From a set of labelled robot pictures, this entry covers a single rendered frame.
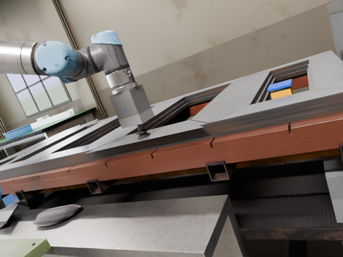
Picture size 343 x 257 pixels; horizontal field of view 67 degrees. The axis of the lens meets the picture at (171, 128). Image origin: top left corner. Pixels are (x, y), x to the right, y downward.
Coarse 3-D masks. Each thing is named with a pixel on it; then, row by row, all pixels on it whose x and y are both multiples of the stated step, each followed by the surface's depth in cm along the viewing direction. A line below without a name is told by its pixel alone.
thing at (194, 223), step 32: (32, 224) 94; (64, 224) 85; (96, 224) 77; (128, 224) 70; (160, 224) 65; (192, 224) 60; (96, 256) 66; (128, 256) 61; (160, 256) 56; (192, 256) 52
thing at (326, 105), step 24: (288, 72) 114; (192, 96) 137; (264, 96) 88; (336, 96) 53; (168, 120) 118; (192, 120) 77; (240, 120) 63; (264, 120) 61; (288, 120) 59; (48, 144) 153; (72, 144) 126; (144, 144) 78; (168, 144) 75; (24, 168) 110; (48, 168) 103
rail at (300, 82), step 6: (288, 78) 116; (294, 78) 115; (300, 78) 113; (306, 78) 112; (294, 84) 115; (300, 84) 114; (306, 84) 113; (204, 102) 137; (186, 108) 141; (192, 108) 140; (198, 108) 138; (180, 114) 144; (186, 114) 142; (192, 114) 141
